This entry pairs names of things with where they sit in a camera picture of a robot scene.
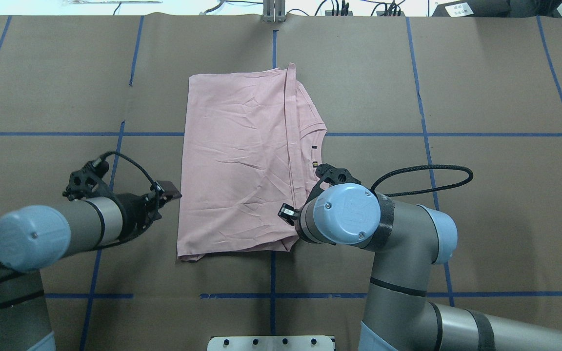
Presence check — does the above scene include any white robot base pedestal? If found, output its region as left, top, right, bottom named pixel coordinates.
left=207, top=335, right=336, bottom=351

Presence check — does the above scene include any black box with label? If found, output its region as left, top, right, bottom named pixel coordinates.
left=430, top=0, right=511, bottom=18

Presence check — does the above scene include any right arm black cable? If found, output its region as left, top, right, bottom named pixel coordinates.
left=370, top=165, right=474, bottom=198

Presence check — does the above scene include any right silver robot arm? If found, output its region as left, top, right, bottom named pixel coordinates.
left=278, top=183, right=562, bottom=351

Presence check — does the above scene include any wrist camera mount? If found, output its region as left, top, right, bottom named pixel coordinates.
left=306, top=163, right=361, bottom=203
left=62, top=158, right=114, bottom=201

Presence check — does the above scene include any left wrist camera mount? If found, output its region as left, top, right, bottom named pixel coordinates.
left=62, top=158, right=114, bottom=201

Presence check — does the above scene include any aluminium frame post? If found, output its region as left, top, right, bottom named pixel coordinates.
left=261, top=0, right=287, bottom=23

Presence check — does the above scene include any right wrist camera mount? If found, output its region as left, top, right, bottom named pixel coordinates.
left=306, top=163, right=361, bottom=203

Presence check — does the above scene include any pink Snoopy t-shirt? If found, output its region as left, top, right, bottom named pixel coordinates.
left=176, top=63, right=327, bottom=261

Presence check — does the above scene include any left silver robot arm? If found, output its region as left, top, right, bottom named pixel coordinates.
left=0, top=181, right=181, bottom=351

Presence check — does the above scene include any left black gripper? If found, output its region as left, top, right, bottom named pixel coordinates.
left=118, top=180, right=182, bottom=242

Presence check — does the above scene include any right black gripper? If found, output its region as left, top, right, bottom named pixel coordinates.
left=277, top=203, right=310, bottom=239

